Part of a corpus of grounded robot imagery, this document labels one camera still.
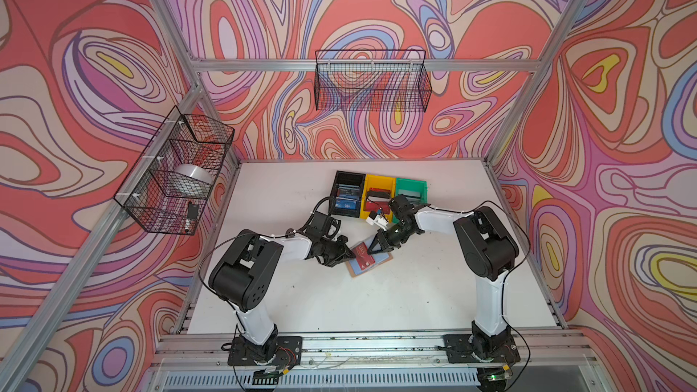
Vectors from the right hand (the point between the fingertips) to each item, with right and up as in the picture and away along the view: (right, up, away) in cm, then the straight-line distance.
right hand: (373, 255), depth 91 cm
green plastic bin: (+18, +22, +14) cm, 32 cm away
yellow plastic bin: (+3, +25, +14) cm, 29 cm away
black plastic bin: (-9, +27, +16) cm, 33 cm away
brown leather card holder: (+2, 0, -2) cm, 3 cm away
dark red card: (-3, 0, 0) cm, 3 cm away
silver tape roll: (-50, +25, -20) cm, 60 cm away
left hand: (-5, +1, 0) cm, 5 cm away
